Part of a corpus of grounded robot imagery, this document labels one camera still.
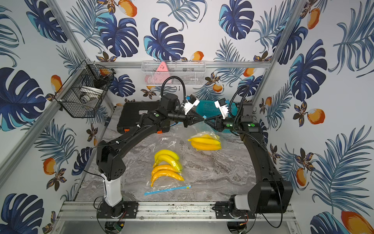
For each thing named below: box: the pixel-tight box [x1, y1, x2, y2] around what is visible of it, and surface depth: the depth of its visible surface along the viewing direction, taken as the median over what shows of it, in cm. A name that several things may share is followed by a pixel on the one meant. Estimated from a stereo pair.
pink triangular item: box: [151, 61, 172, 85], surface depth 92 cm
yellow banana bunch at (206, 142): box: [187, 134, 223, 151], surface depth 88 cm
